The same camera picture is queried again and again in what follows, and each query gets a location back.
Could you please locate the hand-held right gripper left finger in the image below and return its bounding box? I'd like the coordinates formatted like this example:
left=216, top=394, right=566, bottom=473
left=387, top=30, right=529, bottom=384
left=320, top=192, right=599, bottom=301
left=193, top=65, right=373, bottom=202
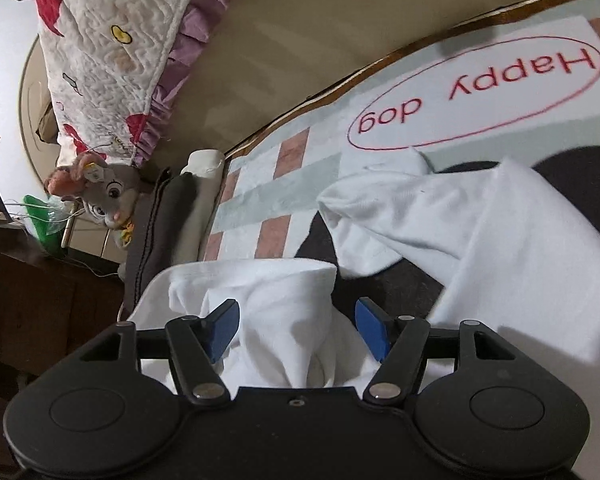
left=80, top=298, right=241, bottom=406

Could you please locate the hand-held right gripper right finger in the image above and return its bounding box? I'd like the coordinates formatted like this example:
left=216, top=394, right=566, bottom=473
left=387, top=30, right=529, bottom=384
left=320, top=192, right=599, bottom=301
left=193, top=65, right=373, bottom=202
left=356, top=297, right=518, bottom=405

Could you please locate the white t-shirt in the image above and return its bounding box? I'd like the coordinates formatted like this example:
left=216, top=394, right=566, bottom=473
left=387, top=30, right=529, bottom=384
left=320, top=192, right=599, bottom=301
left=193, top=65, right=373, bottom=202
left=117, top=156, right=600, bottom=391

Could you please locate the dark grey folded sweater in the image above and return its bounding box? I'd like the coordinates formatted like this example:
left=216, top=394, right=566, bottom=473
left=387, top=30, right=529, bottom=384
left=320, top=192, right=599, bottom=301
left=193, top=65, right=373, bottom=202
left=121, top=166, right=201, bottom=311

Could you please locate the cream folded garment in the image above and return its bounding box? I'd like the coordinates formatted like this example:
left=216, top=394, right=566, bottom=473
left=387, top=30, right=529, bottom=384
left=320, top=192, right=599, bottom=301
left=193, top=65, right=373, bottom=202
left=180, top=149, right=226, bottom=263

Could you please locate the white bedside cabinet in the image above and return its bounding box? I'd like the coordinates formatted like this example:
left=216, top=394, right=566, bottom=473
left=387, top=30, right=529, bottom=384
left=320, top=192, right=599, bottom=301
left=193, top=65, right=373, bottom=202
left=60, top=207, right=126, bottom=266

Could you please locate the grey bunny plush toy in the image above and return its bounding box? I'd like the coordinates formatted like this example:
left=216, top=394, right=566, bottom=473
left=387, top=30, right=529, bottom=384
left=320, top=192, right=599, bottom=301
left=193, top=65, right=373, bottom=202
left=47, top=152, right=142, bottom=281

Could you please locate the brown wooden drawer cabinet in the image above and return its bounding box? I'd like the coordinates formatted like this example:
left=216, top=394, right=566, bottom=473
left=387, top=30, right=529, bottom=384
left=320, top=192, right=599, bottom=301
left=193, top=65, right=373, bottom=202
left=0, top=220, right=131, bottom=396

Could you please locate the green plastic bag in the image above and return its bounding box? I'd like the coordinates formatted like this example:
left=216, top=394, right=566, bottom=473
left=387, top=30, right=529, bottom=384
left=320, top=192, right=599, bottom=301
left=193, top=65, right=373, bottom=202
left=24, top=195, right=68, bottom=256

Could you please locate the checkered rug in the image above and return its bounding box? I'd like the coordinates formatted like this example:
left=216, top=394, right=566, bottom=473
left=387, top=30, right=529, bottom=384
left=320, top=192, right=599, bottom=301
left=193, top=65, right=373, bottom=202
left=200, top=0, right=600, bottom=321

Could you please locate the beige curved headboard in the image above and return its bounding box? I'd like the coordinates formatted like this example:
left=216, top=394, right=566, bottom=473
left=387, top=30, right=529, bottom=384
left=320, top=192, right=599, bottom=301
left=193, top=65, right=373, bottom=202
left=19, top=35, right=61, bottom=171

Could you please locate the beige bed base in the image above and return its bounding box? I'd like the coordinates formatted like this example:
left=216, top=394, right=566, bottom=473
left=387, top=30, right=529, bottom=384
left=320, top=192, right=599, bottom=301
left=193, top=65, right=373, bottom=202
left=145, top=0, right=600, bottom=171

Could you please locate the white quilted bedspread red print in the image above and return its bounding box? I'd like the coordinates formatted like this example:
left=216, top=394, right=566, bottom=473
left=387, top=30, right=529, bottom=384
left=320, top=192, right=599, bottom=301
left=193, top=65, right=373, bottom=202
left=0, top=0, right=253, bottom=168

